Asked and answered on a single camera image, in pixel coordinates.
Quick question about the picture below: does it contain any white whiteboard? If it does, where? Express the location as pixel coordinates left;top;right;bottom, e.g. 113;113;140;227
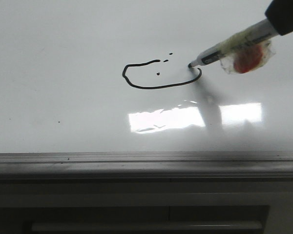
0;0;293;153

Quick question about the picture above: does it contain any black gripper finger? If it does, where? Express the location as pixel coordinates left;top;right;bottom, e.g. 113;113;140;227
265;0;293;36

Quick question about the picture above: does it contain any white black whiteboard marker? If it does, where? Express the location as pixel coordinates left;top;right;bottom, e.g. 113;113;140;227
188;19;278;74

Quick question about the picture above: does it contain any grey aluminium whiteboard frame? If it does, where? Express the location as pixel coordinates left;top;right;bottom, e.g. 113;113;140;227
0;151;293;180

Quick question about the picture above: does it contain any grey vented panel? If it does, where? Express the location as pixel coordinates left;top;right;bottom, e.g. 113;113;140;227
0;181;293;234

